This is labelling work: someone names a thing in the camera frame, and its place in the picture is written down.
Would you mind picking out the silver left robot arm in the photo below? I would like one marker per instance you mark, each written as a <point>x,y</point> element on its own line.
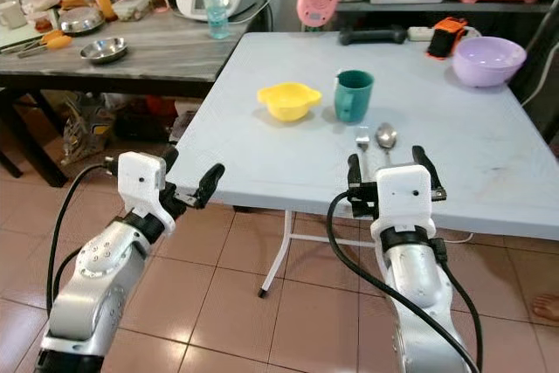
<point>96,272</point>

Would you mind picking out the metal fork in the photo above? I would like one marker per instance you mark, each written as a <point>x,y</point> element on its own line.
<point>362,139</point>

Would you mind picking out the metal spoon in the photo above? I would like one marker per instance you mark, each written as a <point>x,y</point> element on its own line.
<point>386,135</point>

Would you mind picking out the white folding table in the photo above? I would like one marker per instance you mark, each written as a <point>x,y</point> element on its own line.
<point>297,163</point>

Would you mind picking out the teal mug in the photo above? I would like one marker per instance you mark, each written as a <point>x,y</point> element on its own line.
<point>356,98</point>

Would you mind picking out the printed bag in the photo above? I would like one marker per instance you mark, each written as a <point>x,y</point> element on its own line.
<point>87,128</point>

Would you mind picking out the yellow plastic bowl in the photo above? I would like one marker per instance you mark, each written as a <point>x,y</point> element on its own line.
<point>288,102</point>

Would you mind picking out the grey wood-grain table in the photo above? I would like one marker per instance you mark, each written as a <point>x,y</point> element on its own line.
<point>166,54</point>

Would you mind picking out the purple plastic bowl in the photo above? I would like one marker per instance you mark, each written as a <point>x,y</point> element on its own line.
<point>487,63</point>

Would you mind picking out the orange and black device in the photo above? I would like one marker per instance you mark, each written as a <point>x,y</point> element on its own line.
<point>445,39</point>

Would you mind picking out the small steel bowl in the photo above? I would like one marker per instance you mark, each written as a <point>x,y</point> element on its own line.
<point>103,50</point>

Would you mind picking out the white power strip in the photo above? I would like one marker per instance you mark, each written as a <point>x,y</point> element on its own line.
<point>419,33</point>

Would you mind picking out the clear plastic container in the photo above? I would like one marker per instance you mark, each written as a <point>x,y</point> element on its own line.
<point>131,8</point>

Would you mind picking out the white mug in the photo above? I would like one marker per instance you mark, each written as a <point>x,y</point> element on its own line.
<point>12,15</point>

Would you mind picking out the person's bare foot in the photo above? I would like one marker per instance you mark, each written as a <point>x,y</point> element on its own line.
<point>548,307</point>

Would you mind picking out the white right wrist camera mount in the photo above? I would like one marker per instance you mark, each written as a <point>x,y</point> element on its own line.
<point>402,198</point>

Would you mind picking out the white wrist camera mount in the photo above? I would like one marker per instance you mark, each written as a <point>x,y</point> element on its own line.
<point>140,183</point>
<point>402,198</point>

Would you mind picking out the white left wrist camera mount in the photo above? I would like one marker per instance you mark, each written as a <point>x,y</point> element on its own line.
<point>140,183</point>

